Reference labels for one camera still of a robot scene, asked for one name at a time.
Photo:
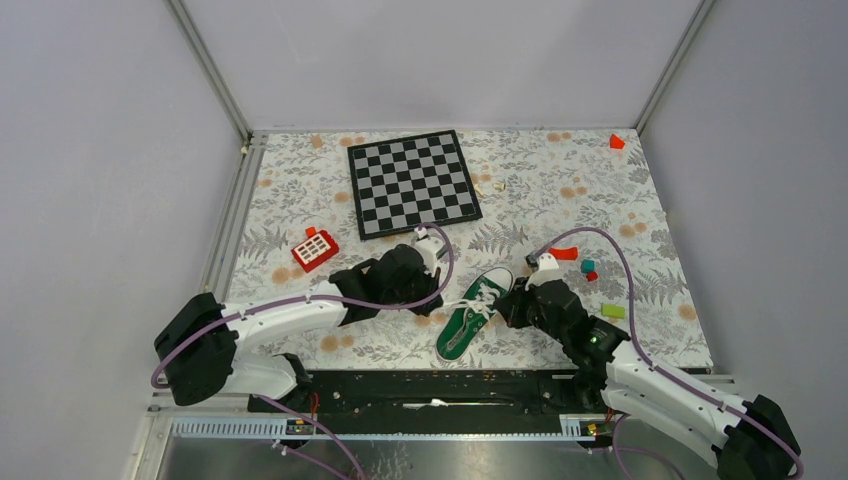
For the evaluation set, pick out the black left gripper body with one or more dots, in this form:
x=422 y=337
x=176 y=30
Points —
x=422 y=286

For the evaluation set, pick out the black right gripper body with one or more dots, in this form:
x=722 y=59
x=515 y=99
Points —
x=525 y=312

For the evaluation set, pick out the green canvas sneaker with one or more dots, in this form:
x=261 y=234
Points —
x=472 y=312

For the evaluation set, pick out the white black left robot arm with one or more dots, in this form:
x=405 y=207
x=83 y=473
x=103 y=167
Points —
x=208 y=348

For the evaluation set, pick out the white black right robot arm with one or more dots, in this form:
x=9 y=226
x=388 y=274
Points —
x=741 y=439

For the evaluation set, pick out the lime green block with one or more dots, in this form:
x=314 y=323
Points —
x=613 y=311

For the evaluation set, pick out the red toy brick window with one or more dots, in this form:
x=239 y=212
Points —
x=315 y=250

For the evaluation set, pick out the red arch block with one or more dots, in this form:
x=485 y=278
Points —
x=564 y=254

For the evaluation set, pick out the black grey chessboard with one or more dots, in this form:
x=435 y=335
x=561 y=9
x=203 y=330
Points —
x=401 y=183

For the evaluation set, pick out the small wooden piece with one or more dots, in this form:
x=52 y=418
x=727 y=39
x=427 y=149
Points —
x=485 y=189

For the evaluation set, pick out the floral table mat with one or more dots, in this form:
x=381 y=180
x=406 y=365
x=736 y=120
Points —
x=565 y=186

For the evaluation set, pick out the red wedge block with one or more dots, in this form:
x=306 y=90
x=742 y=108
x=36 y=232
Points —
x=615 y=142

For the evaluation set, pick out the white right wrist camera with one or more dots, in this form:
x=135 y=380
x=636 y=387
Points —
x=545 y=268

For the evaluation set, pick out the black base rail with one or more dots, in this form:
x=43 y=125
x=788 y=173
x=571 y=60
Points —
x=449 y=402

